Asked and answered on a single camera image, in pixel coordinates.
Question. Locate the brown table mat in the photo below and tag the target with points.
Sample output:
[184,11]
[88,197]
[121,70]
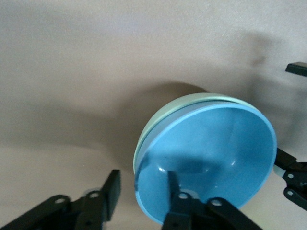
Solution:
[72,83]

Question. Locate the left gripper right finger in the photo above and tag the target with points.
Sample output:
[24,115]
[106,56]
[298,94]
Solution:
[177,210]

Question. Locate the light green bowl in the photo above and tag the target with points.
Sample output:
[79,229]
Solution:
[163,112]

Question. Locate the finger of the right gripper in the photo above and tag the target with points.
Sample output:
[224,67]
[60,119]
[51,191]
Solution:
[297,69]
[291,165]

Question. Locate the blue bowl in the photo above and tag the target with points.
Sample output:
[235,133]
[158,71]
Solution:
[216,148]

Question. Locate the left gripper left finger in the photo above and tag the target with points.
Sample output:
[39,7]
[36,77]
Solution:
[112,191]

